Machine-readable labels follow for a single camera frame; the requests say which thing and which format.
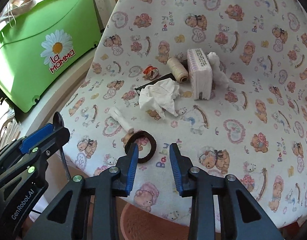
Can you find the pink checkered tissue pack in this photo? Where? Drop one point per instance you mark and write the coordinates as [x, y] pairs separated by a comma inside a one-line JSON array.
[[200, 73]]

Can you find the pink mesh trash basket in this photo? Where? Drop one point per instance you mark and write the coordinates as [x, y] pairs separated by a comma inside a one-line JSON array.
[[136, 223]]

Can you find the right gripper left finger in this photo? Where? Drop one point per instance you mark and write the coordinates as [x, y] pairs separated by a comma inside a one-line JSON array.
[[86, 207]]

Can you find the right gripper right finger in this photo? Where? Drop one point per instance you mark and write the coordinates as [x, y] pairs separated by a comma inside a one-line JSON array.
[[241, 217]]

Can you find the teddy bear print cover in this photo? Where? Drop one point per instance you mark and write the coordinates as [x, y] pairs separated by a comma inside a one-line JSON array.
[[256, 129]]

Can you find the white twisted tissue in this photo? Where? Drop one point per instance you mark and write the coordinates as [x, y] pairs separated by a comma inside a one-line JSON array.
[[219, 77]]

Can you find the beige thread spool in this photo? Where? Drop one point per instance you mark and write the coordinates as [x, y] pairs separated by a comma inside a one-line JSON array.
[[179, 72]]

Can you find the orange red ribbon scrap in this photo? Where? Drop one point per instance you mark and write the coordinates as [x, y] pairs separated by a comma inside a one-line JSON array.
[[150, 73]]

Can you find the beige cloth bag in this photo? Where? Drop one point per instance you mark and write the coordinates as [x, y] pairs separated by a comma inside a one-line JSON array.
[[15, 8]]

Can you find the rolled white paper piece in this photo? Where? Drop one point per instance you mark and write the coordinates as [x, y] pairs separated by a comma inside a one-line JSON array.
[[117, 116]]

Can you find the green plastic storage box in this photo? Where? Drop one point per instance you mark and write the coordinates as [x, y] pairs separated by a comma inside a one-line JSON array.
[[38, 55]]

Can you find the black coffee sachet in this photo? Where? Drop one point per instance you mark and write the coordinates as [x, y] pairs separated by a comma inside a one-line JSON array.
[[168, 76]]

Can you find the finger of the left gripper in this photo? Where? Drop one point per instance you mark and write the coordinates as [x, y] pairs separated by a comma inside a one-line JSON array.
[[33, 139], [50, 144]]

